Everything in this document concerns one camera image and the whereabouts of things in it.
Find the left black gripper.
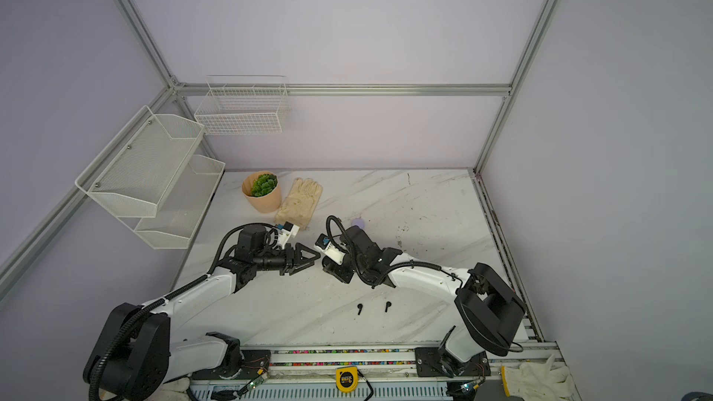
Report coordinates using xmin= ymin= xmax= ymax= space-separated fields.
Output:
xmin=253 ymin=242 xmax=319 ymax=277

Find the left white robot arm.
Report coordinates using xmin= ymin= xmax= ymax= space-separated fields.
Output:
xmin=83 ymin=223 xmax=320 ymax=400

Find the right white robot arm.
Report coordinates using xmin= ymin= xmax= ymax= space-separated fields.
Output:
xmin=315 ymin=215 xmax=527 ymax=378

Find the beige work glove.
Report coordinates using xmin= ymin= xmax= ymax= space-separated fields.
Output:
xmin=275 ymin=177 xmax=323 ymax=230

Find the peach pot with succulent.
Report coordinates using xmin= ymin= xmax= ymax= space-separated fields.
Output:
xmin=241 ymin=171 xmax=282 ymax=213

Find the yellow tape measure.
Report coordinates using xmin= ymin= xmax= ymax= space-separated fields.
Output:
xmin=335 ymin=366 xmax=359 ymax=394

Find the white mesh two-tier shelf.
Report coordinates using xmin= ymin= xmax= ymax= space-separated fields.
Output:
xmin=75 ymin=106 xmax=225 ymax=250

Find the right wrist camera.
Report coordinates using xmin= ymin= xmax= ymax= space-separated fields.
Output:
xmin=315 ymin=234 xmax=345 ymax=265

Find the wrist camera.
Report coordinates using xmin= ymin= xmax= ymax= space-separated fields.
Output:
xmin=276 ymin=222 xmax=300 ymax=249
xmin=315 ymin=234 xmax=345 ymax=265

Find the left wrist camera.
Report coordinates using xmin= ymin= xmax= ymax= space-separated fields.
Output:
xmin=276 ymin=222 xmax=300 ymax=249

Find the white wire basket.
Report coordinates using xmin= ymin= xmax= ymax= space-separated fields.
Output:
xmin=194 ymin=75 xmax=291 ymax=136

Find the white glove right of rail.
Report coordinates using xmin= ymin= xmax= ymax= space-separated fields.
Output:
xmin=501 ymin=355 xmax=576 ymax=401

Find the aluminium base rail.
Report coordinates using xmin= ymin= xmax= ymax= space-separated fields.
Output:
xmin=189 ymin=343 xmax=566 ymax=400

